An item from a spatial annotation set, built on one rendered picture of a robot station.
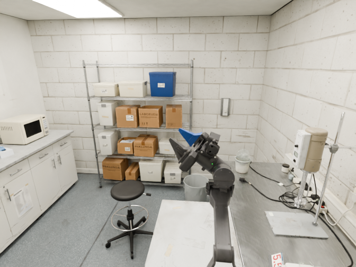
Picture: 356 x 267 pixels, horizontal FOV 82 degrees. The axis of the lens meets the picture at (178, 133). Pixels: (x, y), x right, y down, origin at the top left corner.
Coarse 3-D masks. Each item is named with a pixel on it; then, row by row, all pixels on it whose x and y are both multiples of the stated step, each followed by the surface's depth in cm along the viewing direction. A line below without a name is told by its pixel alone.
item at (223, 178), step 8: (216, 168) 57; (224, 168) 55; (216, 176) 55; (224, 176) 55; (232, 176) 54; (208, 184) 61; (216, 184) 55; (224, 184) 55; (232, 184) 55; (208, 192) 63; (232, 192) 62
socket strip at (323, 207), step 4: (296, 180) 168; (300, 180) 168; (296, 184) 167; (304, 192) 154; (308, 192) 152; (312, 192) 152; (308, 196) 148; (308, 200) 148; (312, 200) 144; (312, 204) 143; (316, 204) 139; (316, 208) 138; (324, 208) 135; (320, 212) 136
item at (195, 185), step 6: (192, 174) 279; (198, 174) 279; (186, 180) 273; (192, 180) 279; (198, 180) 280; (204, 180) 274; (186, 186) 255; (192, 186) 281; (198, 186) 282; (204, 186) 252; (192, 192) 253; (198, 192) 251
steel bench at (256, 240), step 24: (264, 168) 195; (240, 192) 158; (264, 192) 158; (288, 192) 158; (240, 216) 133; (264, 216) 133; (240, 240) 115; (264, 240) 115; (288, 240) 115; (312, 240) 115; (336, 240) 115; (264, 264) 101; (336, 264) 101
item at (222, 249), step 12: (216, 192) 62; (228, 192) 62; (216, 204) 59; (228, 204) 62; (216, 216) 57; (228, 216) 57; (216, 228) 54; (228, 228) 54; (216, 240) 52; (228, 240) 51; (216, 252) 49; (228, 252) 49
